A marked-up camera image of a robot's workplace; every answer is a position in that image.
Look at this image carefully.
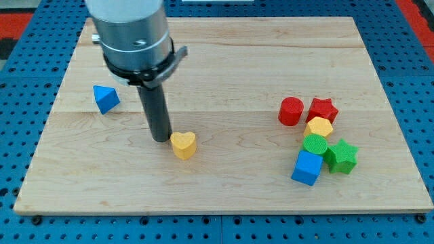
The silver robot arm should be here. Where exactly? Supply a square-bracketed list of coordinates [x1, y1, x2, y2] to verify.
[85, 0, 177, 87]

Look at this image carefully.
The blue triangle block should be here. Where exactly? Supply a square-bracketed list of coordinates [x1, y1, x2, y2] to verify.
[93, 85, 120, 115]

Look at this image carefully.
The wooden board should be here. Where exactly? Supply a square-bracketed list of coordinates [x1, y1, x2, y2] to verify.
[14, 17, 433, 216]

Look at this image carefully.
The yellow heart block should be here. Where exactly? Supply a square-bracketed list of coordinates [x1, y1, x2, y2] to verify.
[170, 131, 197, 160]

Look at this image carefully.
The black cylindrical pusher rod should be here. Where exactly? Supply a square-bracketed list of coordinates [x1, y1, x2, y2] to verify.
[137, 85, 172, 142]

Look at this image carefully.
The red cylinder block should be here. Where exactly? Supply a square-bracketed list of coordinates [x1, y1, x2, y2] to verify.
[278, 97, 304, 126]

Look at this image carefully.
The green cylinder block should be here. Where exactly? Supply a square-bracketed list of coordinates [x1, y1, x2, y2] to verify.
[302, 134, 328, 156]

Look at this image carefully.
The yellow hexagon block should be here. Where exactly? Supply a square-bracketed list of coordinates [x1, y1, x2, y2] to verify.
[303, 117, 334, 138]

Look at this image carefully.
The blue cube block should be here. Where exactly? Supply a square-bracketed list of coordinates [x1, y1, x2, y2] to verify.
[291, 150, 323, 186]

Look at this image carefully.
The red star block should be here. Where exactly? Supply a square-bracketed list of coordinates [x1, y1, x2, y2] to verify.
[305, 98, 339, 123]

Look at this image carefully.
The green star block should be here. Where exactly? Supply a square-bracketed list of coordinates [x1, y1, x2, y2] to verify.
[324, 138, 359, 174]

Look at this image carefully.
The black clamp ring with bracket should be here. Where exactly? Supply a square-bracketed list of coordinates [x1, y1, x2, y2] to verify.
[102, 37, 189, 90]

